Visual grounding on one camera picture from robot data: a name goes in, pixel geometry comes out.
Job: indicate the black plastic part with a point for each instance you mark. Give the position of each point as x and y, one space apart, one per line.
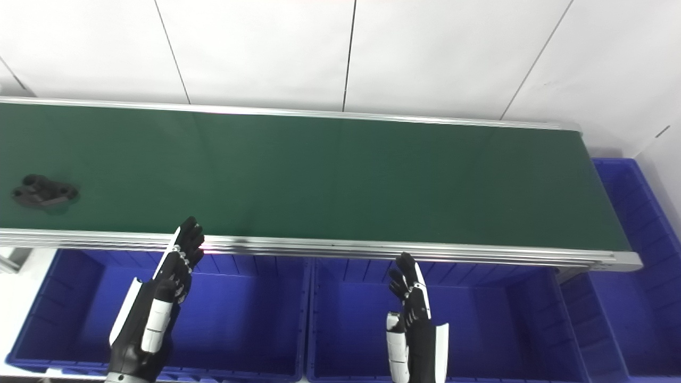
42 192

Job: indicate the blue plastic bin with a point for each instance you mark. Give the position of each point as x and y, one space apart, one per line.
638 319
239 324
489 330

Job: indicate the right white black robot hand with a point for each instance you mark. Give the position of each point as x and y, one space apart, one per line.
417 346

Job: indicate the green conveyor belt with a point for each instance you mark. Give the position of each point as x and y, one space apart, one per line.
372 249
346 181

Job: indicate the aluminium conveyor support leg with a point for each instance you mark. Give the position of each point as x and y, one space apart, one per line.
11 259

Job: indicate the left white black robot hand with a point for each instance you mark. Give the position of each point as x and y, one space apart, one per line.
139 319

